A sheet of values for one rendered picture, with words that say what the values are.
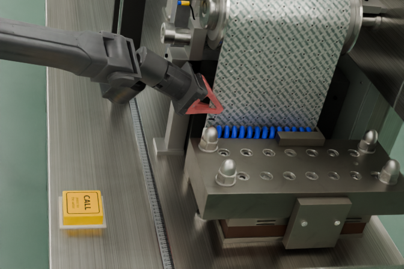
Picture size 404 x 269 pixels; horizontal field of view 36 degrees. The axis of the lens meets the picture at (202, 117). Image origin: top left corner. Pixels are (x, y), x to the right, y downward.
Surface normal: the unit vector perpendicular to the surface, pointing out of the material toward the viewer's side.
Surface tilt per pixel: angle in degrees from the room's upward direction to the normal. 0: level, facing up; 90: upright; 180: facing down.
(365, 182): 0
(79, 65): 110
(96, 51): 34
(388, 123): 90
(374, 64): 90
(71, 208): 0
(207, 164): 0
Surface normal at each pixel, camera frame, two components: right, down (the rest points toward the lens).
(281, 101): 0.21, 0.57
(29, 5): 0.17, -0.82
